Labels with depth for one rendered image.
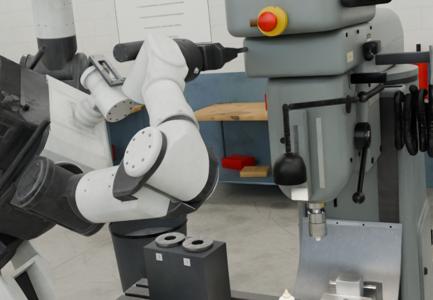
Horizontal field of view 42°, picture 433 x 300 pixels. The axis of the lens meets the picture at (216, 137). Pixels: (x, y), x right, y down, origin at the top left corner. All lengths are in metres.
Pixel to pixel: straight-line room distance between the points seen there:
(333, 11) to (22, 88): 0.64
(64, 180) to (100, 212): 0.12
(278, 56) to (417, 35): 4.34
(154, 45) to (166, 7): 5.43
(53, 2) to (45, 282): 0.66
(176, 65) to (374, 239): 1.09
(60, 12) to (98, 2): 5.57
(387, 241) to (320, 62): 0.77
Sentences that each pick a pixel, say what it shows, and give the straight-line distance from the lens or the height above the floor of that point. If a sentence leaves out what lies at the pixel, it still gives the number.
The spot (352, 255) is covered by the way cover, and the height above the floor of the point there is 1.01.
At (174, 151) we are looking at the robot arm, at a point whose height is 1.60.
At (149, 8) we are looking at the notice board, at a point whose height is 1.96.
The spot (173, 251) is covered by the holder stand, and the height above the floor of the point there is 1.13.
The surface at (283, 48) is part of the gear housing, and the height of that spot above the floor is 1.70.
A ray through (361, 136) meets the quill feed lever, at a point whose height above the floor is 1.46.
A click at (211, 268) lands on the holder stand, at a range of 1.65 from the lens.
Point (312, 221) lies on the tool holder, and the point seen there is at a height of 1.25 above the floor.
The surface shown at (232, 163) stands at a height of 0.29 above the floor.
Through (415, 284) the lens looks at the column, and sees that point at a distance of 1.98.
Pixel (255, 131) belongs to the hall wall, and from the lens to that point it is 6.12.
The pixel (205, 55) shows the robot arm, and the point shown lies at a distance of 1.15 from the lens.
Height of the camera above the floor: 1.78
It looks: 12 degrees down
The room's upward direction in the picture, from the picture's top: 5 degrees counter-clockwise
